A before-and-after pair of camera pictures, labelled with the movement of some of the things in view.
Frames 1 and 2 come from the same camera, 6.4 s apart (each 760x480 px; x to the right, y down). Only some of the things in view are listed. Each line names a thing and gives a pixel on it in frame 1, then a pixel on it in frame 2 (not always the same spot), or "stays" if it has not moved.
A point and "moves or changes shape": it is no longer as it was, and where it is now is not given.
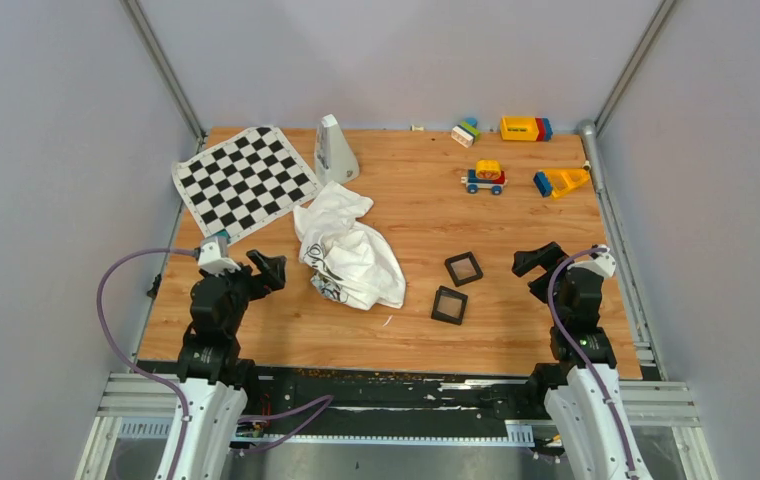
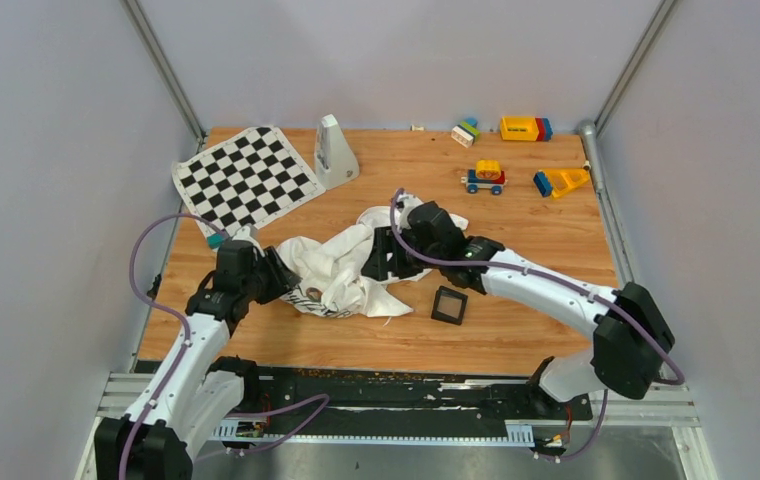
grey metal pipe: [588, 132] stays
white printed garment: [353, 262] moves or changes shape
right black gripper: [546, 257] -> [378, 267]
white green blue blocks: [466, 132] stays
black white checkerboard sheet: [234, 183] stays
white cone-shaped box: [335, 158] stays
